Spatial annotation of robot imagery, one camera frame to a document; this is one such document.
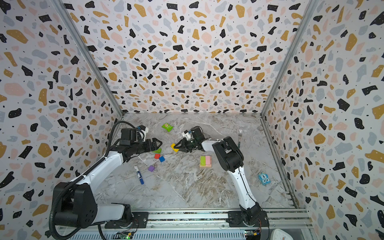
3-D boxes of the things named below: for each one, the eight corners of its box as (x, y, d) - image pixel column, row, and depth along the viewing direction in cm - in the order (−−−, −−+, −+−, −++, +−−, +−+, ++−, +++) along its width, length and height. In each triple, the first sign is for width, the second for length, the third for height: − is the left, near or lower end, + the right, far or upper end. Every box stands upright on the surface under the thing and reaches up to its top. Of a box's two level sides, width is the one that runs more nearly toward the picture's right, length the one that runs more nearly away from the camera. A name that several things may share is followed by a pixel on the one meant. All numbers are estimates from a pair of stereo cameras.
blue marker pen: (141, 185, 87) (140, 183, 86) (134, 168, 94) (133, 166, 92) (145, 183, 88) (144, 181, 86) (137, 166, 95) (136, 164, 93)
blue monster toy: (263, 185, 88) (264, 184, 86) (256, 175, 92) (258, 173, 90) (270, 183, 89) (272, 181, 87) (264, 172, 93) (265, 171, 91)
